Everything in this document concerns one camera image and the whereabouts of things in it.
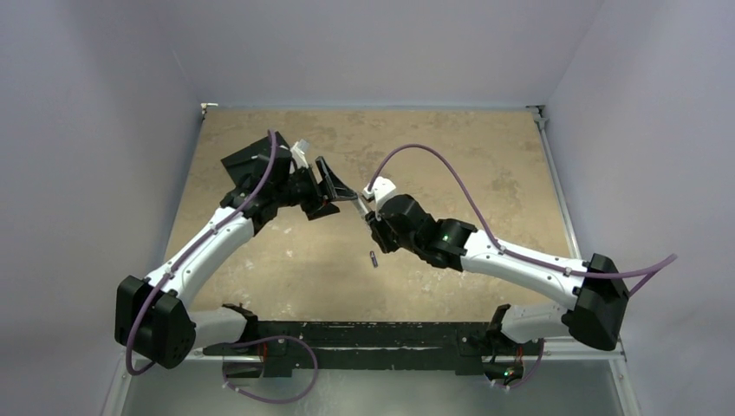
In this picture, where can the grey remote control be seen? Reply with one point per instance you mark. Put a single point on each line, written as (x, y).
(361, 206)

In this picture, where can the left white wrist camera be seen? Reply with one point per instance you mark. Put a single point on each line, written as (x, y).
(298, 154)

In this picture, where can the dark AAA battery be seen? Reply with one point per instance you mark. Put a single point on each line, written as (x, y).
(373, 258)

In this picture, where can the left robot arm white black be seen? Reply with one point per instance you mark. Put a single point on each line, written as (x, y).
(152, 320)

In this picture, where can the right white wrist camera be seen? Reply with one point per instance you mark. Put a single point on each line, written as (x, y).
(379, 192)

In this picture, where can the black square tray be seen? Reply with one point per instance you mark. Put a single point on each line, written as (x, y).
(247, 166)

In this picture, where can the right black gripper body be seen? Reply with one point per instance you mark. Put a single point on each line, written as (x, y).
(374, 220)

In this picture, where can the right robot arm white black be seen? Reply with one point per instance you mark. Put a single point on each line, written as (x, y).
(589, 310)

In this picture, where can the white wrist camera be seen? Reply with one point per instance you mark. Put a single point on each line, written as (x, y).
(298, 154)
(379, 192)

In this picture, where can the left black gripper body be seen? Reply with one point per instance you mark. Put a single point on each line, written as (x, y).
(301, 190)

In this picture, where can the aluminium frame rail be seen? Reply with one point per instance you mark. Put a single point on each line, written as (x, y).
(604, 372)

